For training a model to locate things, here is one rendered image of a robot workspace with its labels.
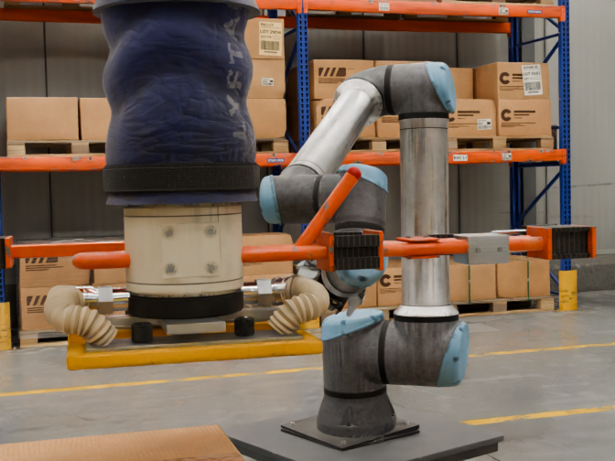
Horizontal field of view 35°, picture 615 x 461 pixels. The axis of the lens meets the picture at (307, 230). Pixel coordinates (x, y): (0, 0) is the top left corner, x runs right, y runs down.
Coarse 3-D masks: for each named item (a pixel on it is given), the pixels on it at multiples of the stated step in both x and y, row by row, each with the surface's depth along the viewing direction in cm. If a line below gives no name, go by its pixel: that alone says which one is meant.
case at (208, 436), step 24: (144, 432) 158; (168, 432) 157; (192, 432) 157; (216, 432) 157; (0, 456) 145; (24, 456) 145; (48, 456) 145; (72, 456) 144; (96, 456) 144; (120, 456) 144; (144, 456) 144; (168, 456) 143; (192, 456) 143; (216, 456) 143; (240, 456) 142
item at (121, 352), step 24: (144, 336) 129; (168, 336) 134; (192, 336) 134; (216, 336) 133; (240, 336) 132; (264, 336) 132; (288, 336) 132; (312, 336) 134; (72, 360) 123; (96, 360) 124; (120, 360) 125; (144, 360) 125; (168, 360) 126; (192, 360) 127; (216, 360) 128
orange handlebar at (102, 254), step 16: (400, 240) 149; (416, 240) 145; (432, 240) 146; (448, 240) 148; (464, 240) 148; (512, 240) 149; (528, 240) 150; (16, 256) 159; (32, 256) 160; (48, 256) 160; (64, 256) 161; (80, 256) 135; (96, 256) 135; (112, 256) 135; (128, 256) 136; (256, 256) 140; (272, 256) 140; (288, 256) 141; (304, 256) 142; (320, 256) 142; (384, 256) 145; (400, 256) 149; (416, 256) 146; (432, 256) 146
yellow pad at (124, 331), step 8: (224, 320) 148; (232, 320) 149; (256, 320) 150; (264, 320) 150; (120, 328) 145; (128, 328) 145; (160, 328) 145; (232, 328) 147; (256, 328) 148; (264, 328) 148; (272, 328) 149; (72, 336) 142; (80, 336) 142; (120, 336) 143; (128, 336) 144; (160, 336) 145
